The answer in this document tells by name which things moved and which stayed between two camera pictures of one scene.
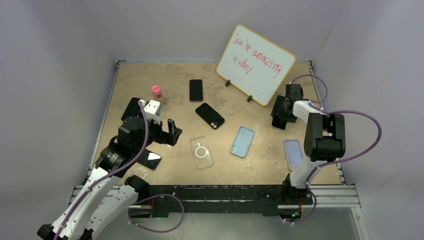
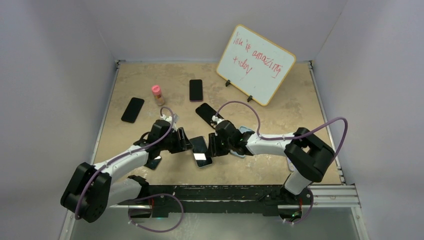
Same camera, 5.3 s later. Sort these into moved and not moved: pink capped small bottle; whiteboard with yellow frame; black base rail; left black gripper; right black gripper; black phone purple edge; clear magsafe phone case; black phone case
Moved: left black gripper; right black gripper
Not moved: pink capped small bottle; black base rail; black phone purple edge; whiteboard with yellow frame; black phone case; clear magsafe phone case
